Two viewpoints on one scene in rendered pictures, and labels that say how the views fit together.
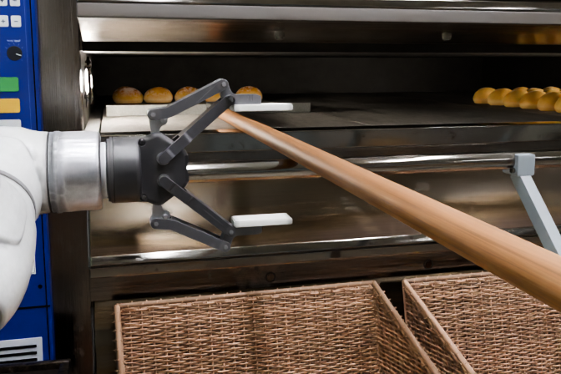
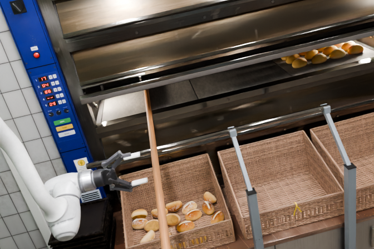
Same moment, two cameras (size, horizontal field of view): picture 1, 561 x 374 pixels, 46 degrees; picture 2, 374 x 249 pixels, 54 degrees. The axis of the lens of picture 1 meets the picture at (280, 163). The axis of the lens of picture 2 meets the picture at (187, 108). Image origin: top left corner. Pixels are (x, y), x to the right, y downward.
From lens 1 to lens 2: 1.01 m
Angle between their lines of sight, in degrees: 19
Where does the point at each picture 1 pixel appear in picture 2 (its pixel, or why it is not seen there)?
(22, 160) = (72, 187)
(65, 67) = (83, 109)
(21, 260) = (77, 220)
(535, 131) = (262, 90)
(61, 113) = (86, 123)
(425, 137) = (217, 102)
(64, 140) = (82, 177)
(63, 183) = (84, 188)
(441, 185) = (227, 116)
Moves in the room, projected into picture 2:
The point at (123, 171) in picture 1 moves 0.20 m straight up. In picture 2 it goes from (98, 182) to (83, 142)
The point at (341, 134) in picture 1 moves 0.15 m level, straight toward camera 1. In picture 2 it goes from (185, 108) to (180, 120)
